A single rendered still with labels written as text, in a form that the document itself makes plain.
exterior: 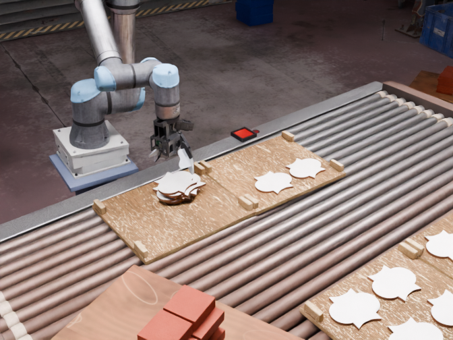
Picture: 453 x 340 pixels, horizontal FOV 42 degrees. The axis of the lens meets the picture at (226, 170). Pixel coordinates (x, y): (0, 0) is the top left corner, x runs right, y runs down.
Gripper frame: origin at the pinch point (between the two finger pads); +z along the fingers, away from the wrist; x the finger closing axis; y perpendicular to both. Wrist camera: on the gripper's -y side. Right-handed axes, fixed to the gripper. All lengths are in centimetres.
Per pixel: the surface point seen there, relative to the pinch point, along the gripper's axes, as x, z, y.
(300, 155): 24, 11, -47
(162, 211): 1.1, 11.4, 9.5
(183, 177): 0.5, 5.6, -3.8
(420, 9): -47, 78, -484
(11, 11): -390, 76, -250
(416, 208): 70, 13, -39
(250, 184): 17.5, 11.4, -19.4
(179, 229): 11.5, 11.4, 14.2
